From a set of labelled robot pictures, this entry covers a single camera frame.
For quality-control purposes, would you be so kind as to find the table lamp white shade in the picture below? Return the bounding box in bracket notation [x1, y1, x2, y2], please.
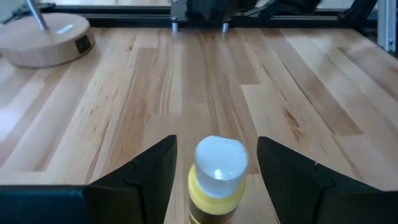
[0, 0, 96, 68]

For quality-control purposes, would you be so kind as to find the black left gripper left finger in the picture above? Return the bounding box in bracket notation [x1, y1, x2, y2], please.
[82, 134, 178, 224]

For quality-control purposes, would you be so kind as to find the small yellow paint bottle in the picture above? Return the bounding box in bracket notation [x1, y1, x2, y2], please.
[187, 135, 250, 224]

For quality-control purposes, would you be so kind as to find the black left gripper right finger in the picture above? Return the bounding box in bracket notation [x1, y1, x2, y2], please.
[256, 136, 398, 224]

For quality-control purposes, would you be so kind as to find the silver aluminium extrusion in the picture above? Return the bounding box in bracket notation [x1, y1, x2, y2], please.
[377, 0, 398, 53]

